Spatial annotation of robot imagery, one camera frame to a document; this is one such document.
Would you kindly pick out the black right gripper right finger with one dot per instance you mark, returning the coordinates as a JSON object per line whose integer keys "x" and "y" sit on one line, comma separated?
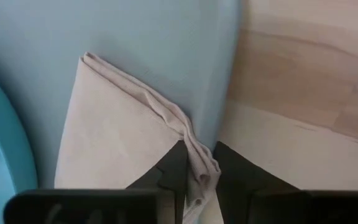
{"x": 241, "y": 177}

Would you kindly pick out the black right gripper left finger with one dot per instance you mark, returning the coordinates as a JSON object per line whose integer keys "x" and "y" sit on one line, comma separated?
{"x": 169, "y": 177}

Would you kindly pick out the beige cloth napkin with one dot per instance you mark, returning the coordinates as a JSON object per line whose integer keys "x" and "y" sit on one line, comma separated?
{"x": 110, "y": 140}

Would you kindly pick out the grey plastic tray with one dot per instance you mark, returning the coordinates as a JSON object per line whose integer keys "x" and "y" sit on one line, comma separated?
{"x": 135, "y": 31}

